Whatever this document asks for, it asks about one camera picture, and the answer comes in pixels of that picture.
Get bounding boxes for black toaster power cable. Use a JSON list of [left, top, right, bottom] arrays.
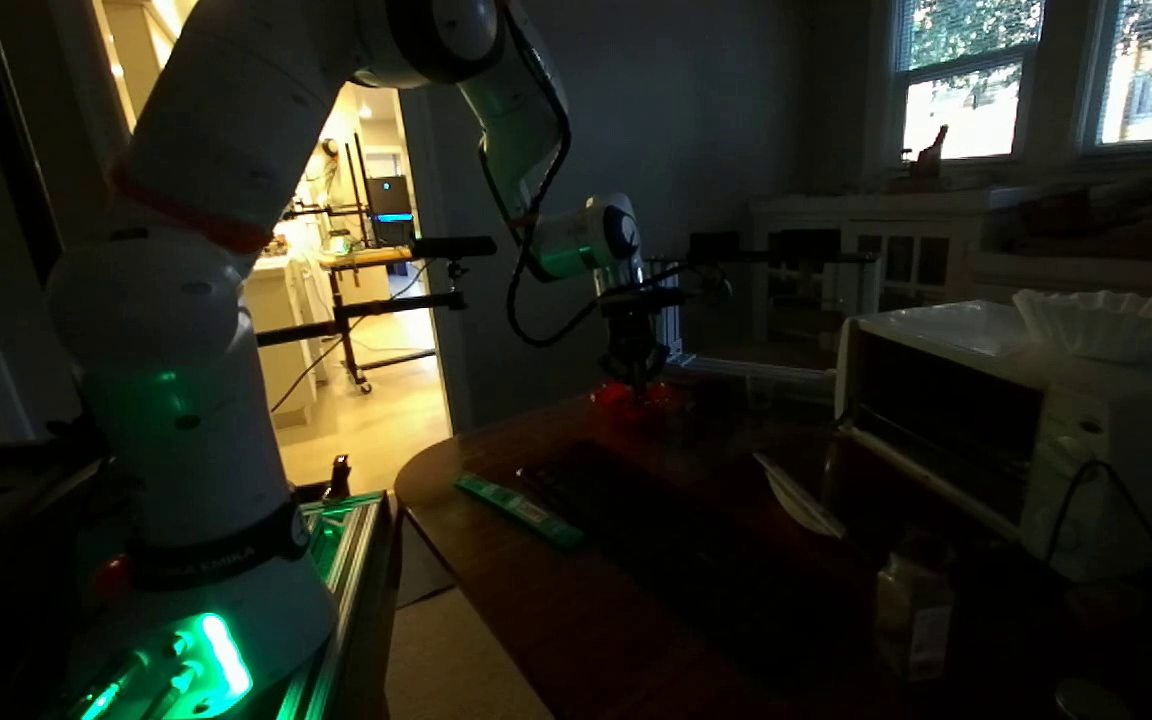
[[1037, 457, 1152, 572]]

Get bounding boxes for white toaster oven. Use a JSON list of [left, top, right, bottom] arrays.
[[832, 299, 1152, 590]]

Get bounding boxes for small labelled bottle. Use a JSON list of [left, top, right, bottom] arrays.
[[871, 527, 961, 688]]

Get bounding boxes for white plastic spoon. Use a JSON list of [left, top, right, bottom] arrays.
[[748, 449, 849, 544]]

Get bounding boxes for aluminium extrusion frame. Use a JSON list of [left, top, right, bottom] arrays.
[[688, 349, 849, 391]]

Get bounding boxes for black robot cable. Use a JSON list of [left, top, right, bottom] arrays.
[[473, 124, 635, 354]]

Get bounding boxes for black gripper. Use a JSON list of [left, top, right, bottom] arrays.
[[594, 284, 688, 395]]

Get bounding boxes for aluminium robot mounting base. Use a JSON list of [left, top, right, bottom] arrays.
[[53, 484, 399, 720]]

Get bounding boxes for red bowl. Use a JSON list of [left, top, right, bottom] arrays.
[[584, 377, 679, 431]]

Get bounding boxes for white paper coffee filter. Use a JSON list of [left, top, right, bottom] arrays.
[[1006, 289, 1152, 370]]

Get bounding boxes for white glass door cabinet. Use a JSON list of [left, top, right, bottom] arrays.
[[742, 189, 1023, 370]]

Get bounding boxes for wooden cart with black legs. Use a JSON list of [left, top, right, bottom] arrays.
[[324, 244, 442, 399]]

